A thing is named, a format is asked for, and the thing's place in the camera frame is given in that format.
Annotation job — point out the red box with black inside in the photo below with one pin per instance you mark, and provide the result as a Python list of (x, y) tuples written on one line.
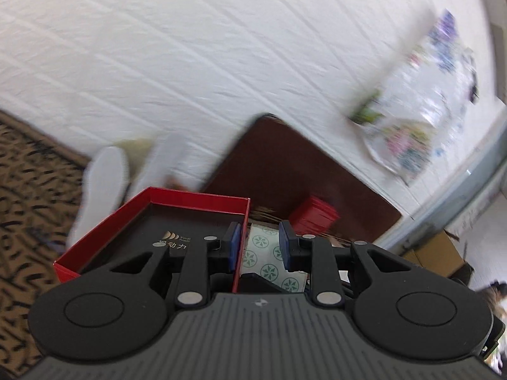
[(119, 241)]

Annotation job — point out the colourful printed plastic bag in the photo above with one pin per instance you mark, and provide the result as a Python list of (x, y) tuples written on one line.
[(416, 107)]

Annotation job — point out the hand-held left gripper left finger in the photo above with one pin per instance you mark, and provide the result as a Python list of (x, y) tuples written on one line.
[(234, 246)]

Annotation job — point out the white packet with green flowers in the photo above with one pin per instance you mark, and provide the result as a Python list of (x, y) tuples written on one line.
[(259, 251)]

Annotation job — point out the dark brown mat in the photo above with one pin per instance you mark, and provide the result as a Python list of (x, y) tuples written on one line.
[(285, 158)]

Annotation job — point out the pale yellow cloth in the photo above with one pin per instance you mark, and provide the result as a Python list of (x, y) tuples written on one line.
[(134, 145)]

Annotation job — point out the white slipper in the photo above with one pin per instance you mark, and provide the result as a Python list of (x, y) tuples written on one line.
[(103, 182), (166, 158)]

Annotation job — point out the small red box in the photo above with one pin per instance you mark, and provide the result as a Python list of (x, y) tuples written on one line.
[(315, 215)]

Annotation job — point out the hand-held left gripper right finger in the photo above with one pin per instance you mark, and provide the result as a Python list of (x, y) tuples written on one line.
[(284, 245)]

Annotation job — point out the white bed sheet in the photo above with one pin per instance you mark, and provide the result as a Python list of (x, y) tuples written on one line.
[(198, 47)]

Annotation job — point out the brown cardboard box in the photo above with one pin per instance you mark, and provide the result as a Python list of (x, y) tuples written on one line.
[(435, 255)]

